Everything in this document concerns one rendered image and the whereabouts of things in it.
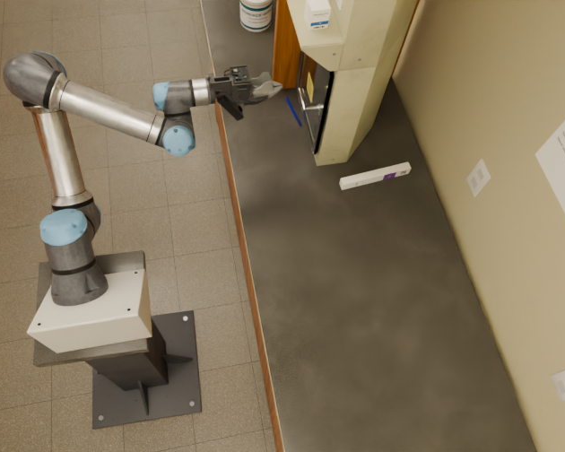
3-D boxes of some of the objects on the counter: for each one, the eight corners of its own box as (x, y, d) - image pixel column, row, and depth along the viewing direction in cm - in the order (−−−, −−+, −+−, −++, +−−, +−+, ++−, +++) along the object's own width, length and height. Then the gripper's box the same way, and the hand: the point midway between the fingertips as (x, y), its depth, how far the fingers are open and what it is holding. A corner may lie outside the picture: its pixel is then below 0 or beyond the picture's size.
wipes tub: (267, 9, 215) (269, -22, 202) (273, 30, 209) (275, 0, 196) (238, 12, 213) (237, -20, 200) (242, 34, 207) (242, 3, 194)
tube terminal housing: (360, 90, 198) (420, -118, 129) (383, 157, 184) (465, -35, 115) (298, 97, 194) (325, -112, 126) (317, 166, 180) (360, -27, 112)
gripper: (210, 91, 136) (287, 82, 139) (205, 65, 140) (280, 58, 143) (212, 111, 143) (284, 103, 147) (207, 87, 147) (278, 80, 150)
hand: (277, 88), depth 147 cm, fingers closed
